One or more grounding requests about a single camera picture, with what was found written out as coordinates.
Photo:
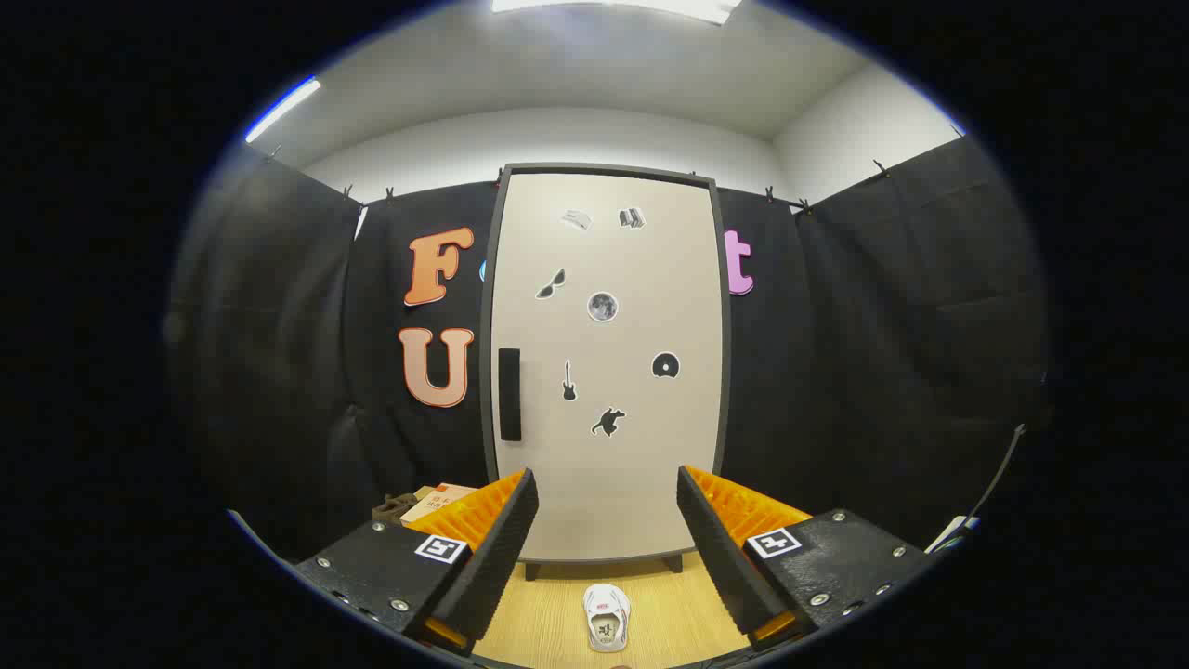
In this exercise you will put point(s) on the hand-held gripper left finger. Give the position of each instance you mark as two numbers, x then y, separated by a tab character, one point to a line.
497	567

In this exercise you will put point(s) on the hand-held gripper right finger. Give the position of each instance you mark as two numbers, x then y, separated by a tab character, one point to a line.
720	557

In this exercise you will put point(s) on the white canvas shoe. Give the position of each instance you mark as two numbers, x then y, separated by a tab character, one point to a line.
606	613

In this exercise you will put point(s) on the grey shoe cabinet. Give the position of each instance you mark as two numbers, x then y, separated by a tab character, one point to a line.
486	437

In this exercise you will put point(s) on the beige red cover book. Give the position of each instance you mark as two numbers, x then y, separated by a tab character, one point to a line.
437	502

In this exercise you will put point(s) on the small brown object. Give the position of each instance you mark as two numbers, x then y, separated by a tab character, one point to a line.
395	508

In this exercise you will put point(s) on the white sheet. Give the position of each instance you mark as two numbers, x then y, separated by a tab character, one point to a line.
952	534

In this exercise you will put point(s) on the black backdrop cloth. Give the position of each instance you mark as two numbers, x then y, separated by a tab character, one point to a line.
882	372

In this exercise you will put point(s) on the ceiling light strip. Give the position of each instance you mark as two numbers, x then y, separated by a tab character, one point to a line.
283	110

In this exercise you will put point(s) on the ceiling light panel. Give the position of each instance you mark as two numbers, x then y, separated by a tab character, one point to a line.
650	7

